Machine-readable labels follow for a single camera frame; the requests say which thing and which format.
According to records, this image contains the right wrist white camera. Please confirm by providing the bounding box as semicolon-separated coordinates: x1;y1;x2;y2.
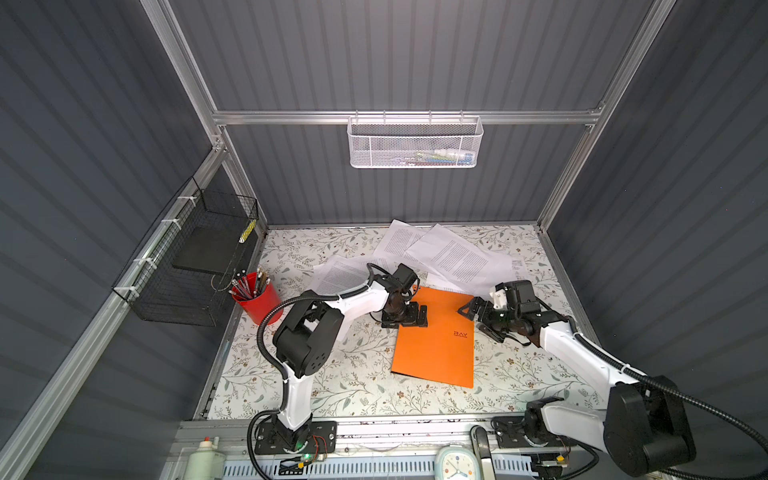
490;283;509;310

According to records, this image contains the yellow marker in black basket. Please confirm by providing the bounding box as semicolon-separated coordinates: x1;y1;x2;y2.
239;220;257;244

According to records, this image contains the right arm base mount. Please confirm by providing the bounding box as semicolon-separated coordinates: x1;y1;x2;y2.
491;415;577;449

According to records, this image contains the red pencil cup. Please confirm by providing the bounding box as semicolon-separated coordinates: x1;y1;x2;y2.
230;270;281;325

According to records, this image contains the black handle tool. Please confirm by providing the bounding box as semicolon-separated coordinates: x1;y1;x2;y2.
469;425;496;480

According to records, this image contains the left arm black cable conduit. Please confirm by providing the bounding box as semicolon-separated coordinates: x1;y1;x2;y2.
247;262;391;480

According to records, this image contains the orange black file folder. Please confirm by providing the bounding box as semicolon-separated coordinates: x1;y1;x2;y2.
391;288;475;388

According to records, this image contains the black wire mesh basket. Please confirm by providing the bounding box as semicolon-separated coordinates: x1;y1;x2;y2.
113;181;260;327

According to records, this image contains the small white clock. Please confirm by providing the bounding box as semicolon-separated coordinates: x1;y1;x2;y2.
434;446;479;480

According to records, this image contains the printed paper sheet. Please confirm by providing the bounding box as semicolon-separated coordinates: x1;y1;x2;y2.
406;225;531;299
373;220;428;270
307;255;369;295

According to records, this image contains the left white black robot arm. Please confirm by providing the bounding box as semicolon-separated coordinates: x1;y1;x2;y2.
271;263;428;434

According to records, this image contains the white wire mesh basket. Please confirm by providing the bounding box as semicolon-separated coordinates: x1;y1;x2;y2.
346;114;484;169

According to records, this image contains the white plastic bottle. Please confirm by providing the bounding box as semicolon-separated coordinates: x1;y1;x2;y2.
183;437;226;480

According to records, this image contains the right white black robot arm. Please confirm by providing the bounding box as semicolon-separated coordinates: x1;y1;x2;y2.
458;280;696;477

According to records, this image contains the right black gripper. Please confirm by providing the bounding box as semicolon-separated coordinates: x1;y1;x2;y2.
458;296;518;340

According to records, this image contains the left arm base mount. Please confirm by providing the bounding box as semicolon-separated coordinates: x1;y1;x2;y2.
253;416;338;455

